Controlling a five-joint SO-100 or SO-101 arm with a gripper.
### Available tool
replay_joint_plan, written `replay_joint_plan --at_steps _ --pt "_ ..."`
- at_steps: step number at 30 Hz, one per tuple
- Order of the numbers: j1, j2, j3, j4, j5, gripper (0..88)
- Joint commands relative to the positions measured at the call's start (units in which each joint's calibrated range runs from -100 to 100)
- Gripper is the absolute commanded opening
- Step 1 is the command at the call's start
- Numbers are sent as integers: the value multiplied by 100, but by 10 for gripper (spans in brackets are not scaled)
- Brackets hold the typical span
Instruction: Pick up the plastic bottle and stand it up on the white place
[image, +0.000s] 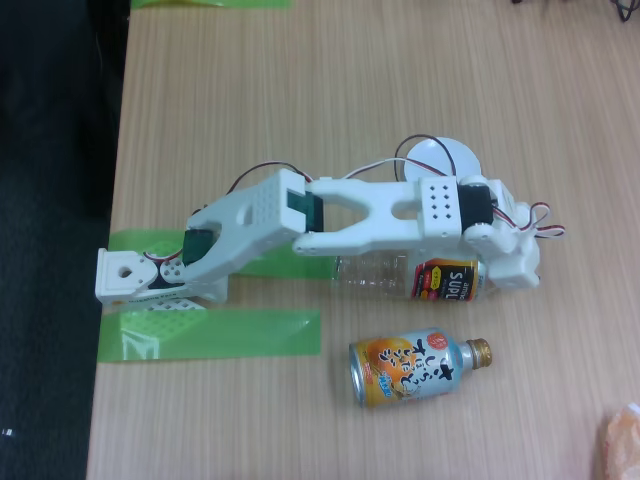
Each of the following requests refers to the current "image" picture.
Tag clear plastic bottle orange label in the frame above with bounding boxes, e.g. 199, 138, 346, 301
332, 251, 494, 304

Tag small white round plate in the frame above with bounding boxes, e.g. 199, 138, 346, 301
403, 137, 482, 182

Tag orange drink aluminium bottle can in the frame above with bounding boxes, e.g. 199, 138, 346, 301
348, 327, 494, 409

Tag orange translucent plastic bag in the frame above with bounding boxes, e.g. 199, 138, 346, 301
594, 402, 640, 480

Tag short green tape strip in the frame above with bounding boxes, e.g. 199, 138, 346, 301
108, 228, 337, 282

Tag long green tape strip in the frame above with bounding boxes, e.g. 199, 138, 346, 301
97, 308, 321, 362

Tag green tape at table edge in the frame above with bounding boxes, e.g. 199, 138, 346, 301
130, 0, 292, 10

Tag black cable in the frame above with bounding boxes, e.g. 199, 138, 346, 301
607, 0, 640, 24

